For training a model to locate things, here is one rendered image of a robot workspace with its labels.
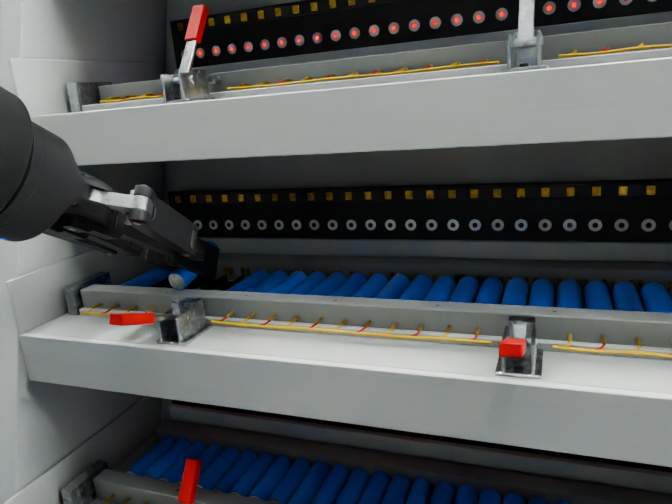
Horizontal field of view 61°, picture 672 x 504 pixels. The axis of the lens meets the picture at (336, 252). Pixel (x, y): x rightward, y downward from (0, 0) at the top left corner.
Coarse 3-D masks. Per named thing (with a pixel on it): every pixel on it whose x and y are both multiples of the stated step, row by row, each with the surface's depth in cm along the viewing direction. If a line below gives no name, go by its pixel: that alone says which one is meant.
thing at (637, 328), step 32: (96, 288) 55; (128, 288) 54; (160, 288) 53; (288, 320) 47; (320, 320) 45; (352, 320) 45; (384, 320) 44; (416, 320) 43; (448, 320) 42; (480, 320) 41; (544, 320) 40; (576, 320) 39; (608, 320) 38; (640, 320) 37; (608, 352) 37; (640, 352) 36
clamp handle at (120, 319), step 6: (174, 306) 46; (180, 306) 47; (174, 312) 47; (180, 312) 47; (114, 318) 40; (120, 318) 40; (126, 318) 40; (132, 318) 41; (138, 318) 42; (144, 318) 42; (150, 318) 43; (156, 318) 44; (162, 318) 44; (168, 318) 45; (174, 318) 46; (114, 324) 40; (120, 324) 40; (126, 324) 40; (132, 324) 41; (138, 324) 42; (144, 324) 42
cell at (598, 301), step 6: (594, 282) 46; (600, 282) 46; (588, 288) 46; (594, 288) 45; (600, 288) 45; (606, 288) 45; (588, 294) 45; (594, 294) 44; (600, 294) 44; (606, 294) 44; (588, 300) 43; (594, 300) 43; (600, 300) 42; (606, 300) 43; (588, 306) 42; (594, 306) 42; (600, 306) 41; (606, 306) 41
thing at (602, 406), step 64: (448, 256) 55; (512, 256) 53; (576, 256) 51; (640, 256) 49; (64, 320) 54; (64, 384) 51; (128, 384) 48; (192, 384) 45; (256, 384) 43; (320, 384) 41; (384, 384) 39; (448, 384) 37; (512, 384) 36; (576, 384) 35; (640, 384) 34; (576, 448) 35; (640, 448) 34
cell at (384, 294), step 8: (392, 280) 51; (400, 280) 51; (408, 280) 52; (384, 288) 49; (392, 288) 49; (400, 288) 50; (376, 296) 48; (384, 296) 47; (392, 296) 48; (400, 296) 49
